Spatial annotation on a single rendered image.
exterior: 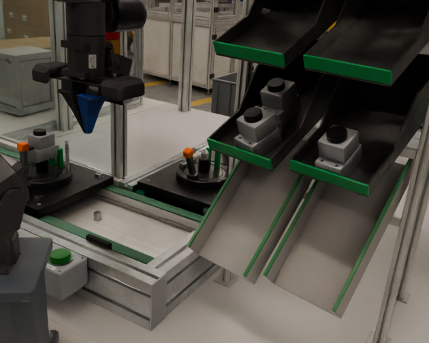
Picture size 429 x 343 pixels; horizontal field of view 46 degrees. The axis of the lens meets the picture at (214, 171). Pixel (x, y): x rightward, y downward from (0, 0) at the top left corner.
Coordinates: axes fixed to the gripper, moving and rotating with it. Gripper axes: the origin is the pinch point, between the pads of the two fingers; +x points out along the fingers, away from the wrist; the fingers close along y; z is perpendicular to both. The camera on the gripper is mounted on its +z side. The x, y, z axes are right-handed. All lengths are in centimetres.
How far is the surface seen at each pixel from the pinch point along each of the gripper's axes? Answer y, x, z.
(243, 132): -21.8, 1.2, 12.2
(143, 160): 42, 38, 68
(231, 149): -20.3, 4.2, 11.5
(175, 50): 317, 72, 477
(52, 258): 6.3, 27.9, -3.0
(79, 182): 27.0, 27.5, 24.1
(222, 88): 91, 42, 205
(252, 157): -24.4, 4.5, 11.0
